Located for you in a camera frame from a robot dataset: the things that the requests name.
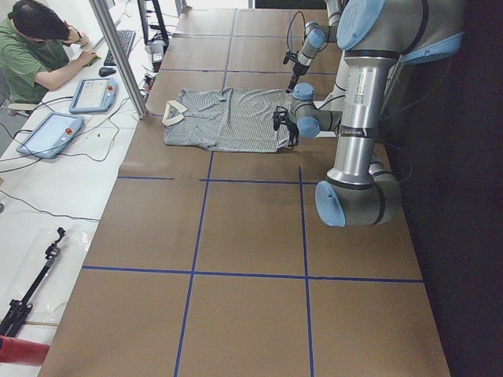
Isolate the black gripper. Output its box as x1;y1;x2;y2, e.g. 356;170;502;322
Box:
288;73;299;87
288;123;299;143

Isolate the navy white striped polo shirt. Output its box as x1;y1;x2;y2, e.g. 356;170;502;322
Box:
163;88;292;153

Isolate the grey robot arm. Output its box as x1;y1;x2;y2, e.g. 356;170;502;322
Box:
275;1;465;227
283;0;344;93

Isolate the black monitor stand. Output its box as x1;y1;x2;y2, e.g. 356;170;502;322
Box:
137;0;176;50

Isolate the brown paper table cover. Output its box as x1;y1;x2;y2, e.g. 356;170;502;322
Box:
41;5;449;376

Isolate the black keyboard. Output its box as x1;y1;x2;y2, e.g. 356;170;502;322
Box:
103;30;136;66

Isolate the black computer mouse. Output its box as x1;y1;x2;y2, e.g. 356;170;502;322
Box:
98;66;116;77

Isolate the far blue teach pendant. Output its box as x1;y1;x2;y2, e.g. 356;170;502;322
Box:
68;77;117;114

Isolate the blue teach pendant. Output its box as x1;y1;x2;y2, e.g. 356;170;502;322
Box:
17;112;84;159
68;77;117;114

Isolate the near blue teach pendant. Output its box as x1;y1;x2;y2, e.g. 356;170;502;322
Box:
17;112;84;159

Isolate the man in green shirt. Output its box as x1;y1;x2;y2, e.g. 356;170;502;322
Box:
1;1;98;104

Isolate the clear plastic bag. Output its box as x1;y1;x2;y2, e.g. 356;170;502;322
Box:
7;228;94;326

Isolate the black tripod stick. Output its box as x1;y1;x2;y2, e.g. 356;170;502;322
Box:
0;226;68;339

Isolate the red cylinder object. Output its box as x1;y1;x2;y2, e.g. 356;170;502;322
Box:
0;335;50;367

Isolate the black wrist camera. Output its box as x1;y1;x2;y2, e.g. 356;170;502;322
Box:
273;106;289;131
283;51;297;65

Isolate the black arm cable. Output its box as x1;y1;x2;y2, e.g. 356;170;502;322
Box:
285;10;311;56

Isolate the black cable on table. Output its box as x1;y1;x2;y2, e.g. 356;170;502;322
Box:
0;93;130;225

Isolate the aluminium frame post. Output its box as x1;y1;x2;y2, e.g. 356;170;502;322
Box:
90;0;148;119

